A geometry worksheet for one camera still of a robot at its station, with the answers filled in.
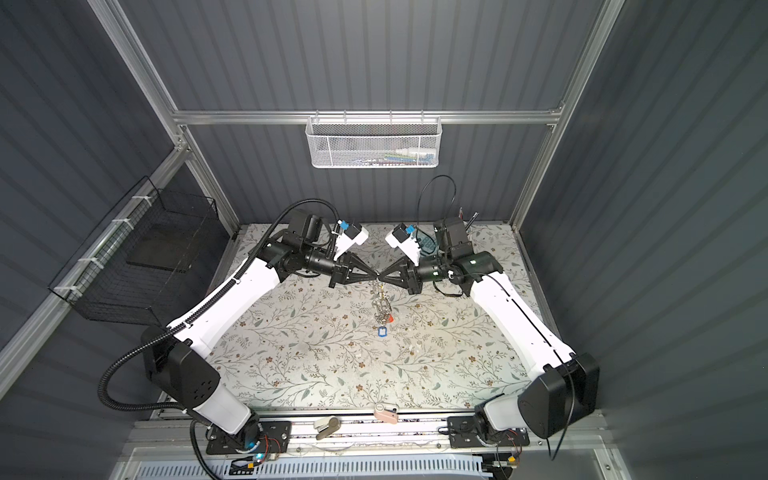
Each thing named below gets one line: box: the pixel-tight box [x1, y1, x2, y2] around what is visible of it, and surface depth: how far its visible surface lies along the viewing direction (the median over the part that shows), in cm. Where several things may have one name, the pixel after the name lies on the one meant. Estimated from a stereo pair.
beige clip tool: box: [313, 416, 341, 440], surface depth 75 cm
